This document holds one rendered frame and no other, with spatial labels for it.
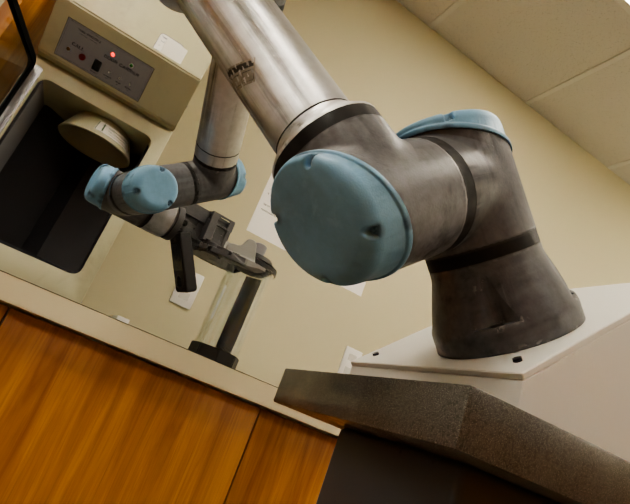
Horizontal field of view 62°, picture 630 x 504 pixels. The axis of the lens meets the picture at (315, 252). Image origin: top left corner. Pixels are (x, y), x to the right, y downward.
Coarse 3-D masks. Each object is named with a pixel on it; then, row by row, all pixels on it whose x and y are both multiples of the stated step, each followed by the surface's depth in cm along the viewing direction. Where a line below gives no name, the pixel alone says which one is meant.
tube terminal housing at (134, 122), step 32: (96, 0) 120; (128, 0) 124; (160, 32) 126; (192, 32) 130; (192, 64) 129; (64, 96) 118; (96, 96) 117; (128, 128) 121; (160, 128) 123; (0, 256) 104; (96, 256) 112; (64, 288) 108
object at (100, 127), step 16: (80, 112) 122; (64, 128) 124; (80, 128) 128; (96, 128) 118; (112, 128) 121; (80, 144) 130; (96, 144) 132; (112, 144) 119; (128, 144) 125; (96, 160) 133; (112, 160) 132; (128, 160) 125
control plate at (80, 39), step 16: (64, 32) 109; (80, 32) 110; (64, 48) 111; (80, 48) 111; (96, 48) 111; (112, 48) 112; (80, 64) 113; (112, 64) 113; (128, 64) 114; (144, 64) 114; (112, 80) 115; (128, 80) 115; (144, 80) 116
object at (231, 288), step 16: (240, 272) 105; (272, 272) 108; (224, 288) 105; (240, 288) 104; (256, 288) 106; (224, 304) 103; (240, 304) 103; (256, 304) 106; (208, 320) 103; (224, 320) 102; (240, 320) 103; (208, 336) 101; (224, 336) 101; (240, 336) 103
